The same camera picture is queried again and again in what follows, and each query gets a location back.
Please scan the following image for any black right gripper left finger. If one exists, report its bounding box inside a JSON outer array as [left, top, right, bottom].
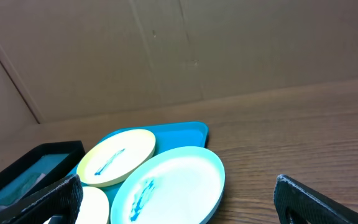
[[0, 174, 83, 224]]

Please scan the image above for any yellow plate with blue stain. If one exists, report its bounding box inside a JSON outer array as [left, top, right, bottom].
[[76, 129, 157, 187]]

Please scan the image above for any black sponge tray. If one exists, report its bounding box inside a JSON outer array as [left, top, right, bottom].
[[0, 141, 85, 211]]

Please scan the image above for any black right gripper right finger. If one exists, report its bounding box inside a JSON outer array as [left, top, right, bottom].
[[273, 174, 358, 224]]

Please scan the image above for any light blue plate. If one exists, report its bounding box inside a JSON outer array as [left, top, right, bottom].
[[110, 146, 226, 224]]

